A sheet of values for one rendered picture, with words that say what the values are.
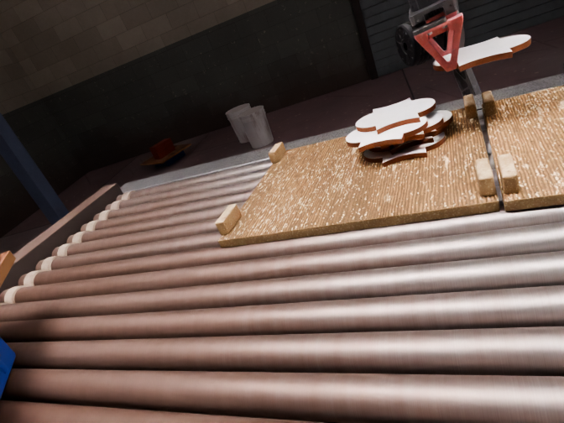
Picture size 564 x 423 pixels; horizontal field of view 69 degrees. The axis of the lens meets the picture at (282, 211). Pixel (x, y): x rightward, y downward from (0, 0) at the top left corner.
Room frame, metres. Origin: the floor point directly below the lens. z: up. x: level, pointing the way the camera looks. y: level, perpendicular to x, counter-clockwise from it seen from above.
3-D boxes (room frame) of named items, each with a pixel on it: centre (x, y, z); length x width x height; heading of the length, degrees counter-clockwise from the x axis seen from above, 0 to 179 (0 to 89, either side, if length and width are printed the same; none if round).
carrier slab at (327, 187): (0.65, -0.15, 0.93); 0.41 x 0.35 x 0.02; 61
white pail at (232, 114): (4.75, 0.02, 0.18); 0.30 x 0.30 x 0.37
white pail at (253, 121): (4.33, -0.10, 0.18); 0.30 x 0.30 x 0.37
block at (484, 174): (0.44, -0.25, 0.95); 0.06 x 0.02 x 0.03; 151
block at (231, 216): (0.63, 0.09, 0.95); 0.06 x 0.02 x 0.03; 151
